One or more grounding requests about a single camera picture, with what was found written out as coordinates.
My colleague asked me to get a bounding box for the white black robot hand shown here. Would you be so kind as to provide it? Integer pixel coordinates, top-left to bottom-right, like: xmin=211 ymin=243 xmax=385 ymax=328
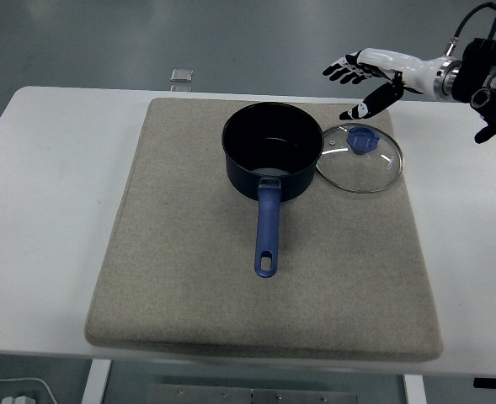
xmin=322 ymin=47 xmax=443 ymax=123

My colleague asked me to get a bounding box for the glass lid with blue knob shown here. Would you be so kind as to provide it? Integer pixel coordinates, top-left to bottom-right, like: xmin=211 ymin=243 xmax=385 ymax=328
xmin=315 ymin=123 xmax=405 ymax=195

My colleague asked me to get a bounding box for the dark blue saucepan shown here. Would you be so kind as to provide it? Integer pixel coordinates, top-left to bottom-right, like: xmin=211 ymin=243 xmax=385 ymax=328
xmin=221 ymin=102 xmax=326 ymax=279

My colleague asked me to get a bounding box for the beige fabric mat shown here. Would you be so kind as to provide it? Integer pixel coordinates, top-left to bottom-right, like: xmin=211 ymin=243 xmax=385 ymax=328
xmin=84 ymin=97 xmax=445 ymax=364

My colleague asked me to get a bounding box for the white table leg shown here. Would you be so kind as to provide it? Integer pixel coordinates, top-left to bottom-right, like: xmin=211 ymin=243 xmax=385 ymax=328
xmin=402 ymin=373 xmax=427 ymax=404
xmin=80 ymin=359 xmax=114 ymax=404

